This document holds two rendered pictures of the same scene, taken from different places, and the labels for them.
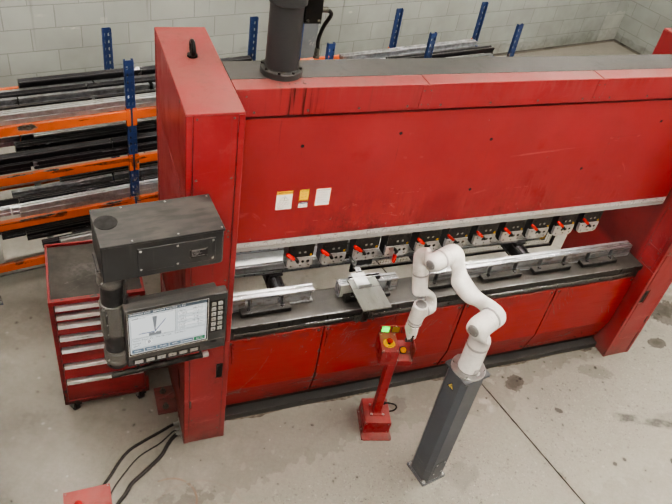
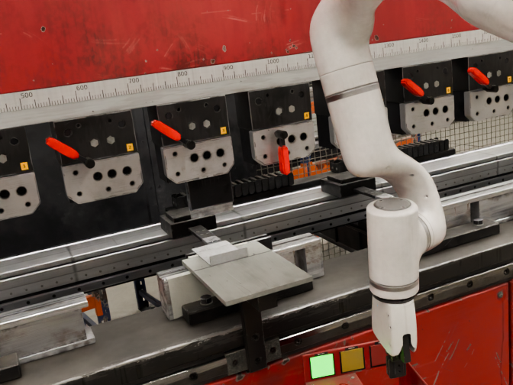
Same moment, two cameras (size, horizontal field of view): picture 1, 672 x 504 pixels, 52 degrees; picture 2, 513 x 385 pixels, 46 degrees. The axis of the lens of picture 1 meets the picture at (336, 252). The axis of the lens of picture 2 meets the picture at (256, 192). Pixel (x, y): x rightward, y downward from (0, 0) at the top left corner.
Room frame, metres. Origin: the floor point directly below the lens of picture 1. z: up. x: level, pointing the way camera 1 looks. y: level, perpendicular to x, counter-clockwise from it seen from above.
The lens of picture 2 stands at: (1.81, -0.37, 1.46)
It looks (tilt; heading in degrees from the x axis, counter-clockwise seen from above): 15 degrees down; 4
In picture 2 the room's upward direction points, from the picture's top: 7 degrees counter-clockwise
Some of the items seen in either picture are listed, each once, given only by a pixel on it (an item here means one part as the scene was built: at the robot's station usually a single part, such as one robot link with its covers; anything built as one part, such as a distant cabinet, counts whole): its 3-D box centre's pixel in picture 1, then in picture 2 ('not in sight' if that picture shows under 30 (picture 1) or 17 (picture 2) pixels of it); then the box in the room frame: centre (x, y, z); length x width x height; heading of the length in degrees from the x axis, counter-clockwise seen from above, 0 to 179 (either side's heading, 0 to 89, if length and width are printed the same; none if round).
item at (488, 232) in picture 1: (482, 230); (480, 85); (3.45, -0.87, 1.26); 0.15 x 0.09 x 0.17; 117
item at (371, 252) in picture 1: (364, 244); (191, 137); (3.09, -0.15, 1.26); 0.15 x 0.09 x 0.17; 117
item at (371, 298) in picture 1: (369, 293); (243, 270); (2.97, -0.24, 1.00); 0.26 x 0.18 x 0.01; 27
